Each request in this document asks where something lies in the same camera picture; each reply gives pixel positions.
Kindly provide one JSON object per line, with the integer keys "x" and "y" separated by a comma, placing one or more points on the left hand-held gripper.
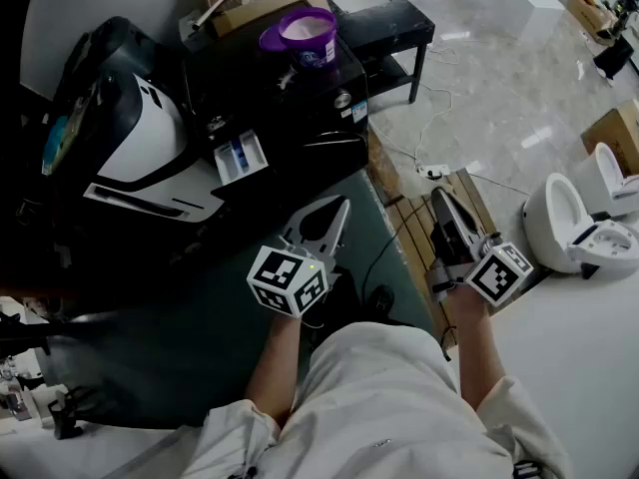
{"x": 284, "y": 280}

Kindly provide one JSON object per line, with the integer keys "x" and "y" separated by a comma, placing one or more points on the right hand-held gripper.
{"x": 499, "y": 275}

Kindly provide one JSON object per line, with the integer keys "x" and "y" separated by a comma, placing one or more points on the white detergent drawer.
{"x": 239, "y": 157}

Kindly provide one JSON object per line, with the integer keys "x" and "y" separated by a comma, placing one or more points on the purple plastic tub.
{"x": 314, "y": 55}

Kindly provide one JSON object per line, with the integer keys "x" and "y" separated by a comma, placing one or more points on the person's right forearm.
{"x": 474, "y": 347}

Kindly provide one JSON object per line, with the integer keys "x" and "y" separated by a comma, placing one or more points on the person's left forearm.
{"x": 274, "y": 367}

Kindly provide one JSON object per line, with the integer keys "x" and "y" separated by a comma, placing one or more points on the wooden slat platform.
{"x": 414, "y": 227}

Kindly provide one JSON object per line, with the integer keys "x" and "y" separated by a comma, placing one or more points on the white power strip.
{"x": 433, "y": 171}

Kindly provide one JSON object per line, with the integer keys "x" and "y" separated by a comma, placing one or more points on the dark green floor mat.
{"x": 199, "y": 317}

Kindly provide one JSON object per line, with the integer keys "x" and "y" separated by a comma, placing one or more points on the black washing machine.
{"x": 239, "y": 88}

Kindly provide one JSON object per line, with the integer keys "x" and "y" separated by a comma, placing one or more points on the white and black rounded appliance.
{"x": 150, "y": 138}

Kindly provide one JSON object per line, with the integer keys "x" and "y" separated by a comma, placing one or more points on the person in grey shirt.
{"x": 379, "y": 407}

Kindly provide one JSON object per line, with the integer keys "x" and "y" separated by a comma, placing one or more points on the purple round lid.
{"x": 269, "y": 40}

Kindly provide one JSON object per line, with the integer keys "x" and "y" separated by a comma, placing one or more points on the black table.
{"x": 389, "y": 28}

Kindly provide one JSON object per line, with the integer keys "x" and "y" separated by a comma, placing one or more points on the open cardboard box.
{"x": 259, "y": 10}

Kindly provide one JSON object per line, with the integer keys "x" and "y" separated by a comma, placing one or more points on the white cabinet block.
{"x": 519, "y": 3}

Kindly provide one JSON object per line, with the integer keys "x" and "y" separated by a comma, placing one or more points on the metal rod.
{"x": 219, "y": 5}

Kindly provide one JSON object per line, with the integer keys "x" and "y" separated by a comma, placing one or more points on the teal flat packet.
{"x": 60, "y": 143}

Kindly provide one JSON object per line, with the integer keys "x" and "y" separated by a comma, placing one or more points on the white board panel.
{"x": 75, "y": 452}

